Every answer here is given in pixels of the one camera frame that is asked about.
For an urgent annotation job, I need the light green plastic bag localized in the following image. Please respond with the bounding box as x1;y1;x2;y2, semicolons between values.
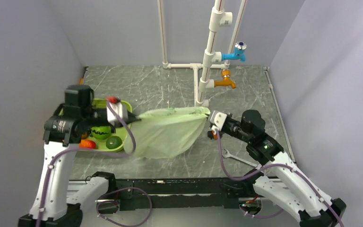
131;106;210;159

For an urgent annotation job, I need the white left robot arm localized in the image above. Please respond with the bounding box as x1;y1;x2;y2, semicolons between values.
18;85;139;227

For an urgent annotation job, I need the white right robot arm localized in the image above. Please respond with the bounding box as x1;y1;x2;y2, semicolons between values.
211;110;346;227

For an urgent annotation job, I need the dark green fake avocado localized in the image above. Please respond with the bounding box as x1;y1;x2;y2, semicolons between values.
105;136;122;149

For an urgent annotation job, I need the green fake watermelon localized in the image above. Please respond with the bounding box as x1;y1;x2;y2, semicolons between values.
91;126;112;140

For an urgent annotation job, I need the red fake tomato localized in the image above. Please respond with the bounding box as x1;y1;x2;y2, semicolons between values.
79;139;97;149

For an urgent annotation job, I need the green plastic basin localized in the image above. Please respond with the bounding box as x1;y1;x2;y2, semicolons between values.
44;100;129;152

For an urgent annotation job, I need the silver metal wrench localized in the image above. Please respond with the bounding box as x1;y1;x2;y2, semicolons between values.
222;149;259;168

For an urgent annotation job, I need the orange plastic faucet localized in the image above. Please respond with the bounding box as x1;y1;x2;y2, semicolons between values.
214;69;237;89

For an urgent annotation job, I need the blue plastic faucet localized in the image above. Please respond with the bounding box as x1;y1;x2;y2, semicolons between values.
222;42;247;62

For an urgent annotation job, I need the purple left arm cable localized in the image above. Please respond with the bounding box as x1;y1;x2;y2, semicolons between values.
35;100;137;227

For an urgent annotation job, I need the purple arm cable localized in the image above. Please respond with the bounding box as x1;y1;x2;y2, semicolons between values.
35;100;137;227
216;130;345;227

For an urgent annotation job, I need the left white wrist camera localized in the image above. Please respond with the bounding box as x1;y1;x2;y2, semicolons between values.
106;96;129;127

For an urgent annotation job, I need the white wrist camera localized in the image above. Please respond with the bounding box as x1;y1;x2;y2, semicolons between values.
106;96;129;127
208;110;228;131

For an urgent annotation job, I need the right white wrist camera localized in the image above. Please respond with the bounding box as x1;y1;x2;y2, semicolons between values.
208;110;228;131

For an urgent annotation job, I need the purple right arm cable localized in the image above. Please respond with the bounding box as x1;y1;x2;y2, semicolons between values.
216;130;345;227

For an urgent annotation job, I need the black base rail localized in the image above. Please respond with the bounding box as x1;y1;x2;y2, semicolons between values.
86;170;273;211

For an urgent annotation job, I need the white PVC pipe frame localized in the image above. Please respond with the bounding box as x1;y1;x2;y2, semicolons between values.
157;0;248;108

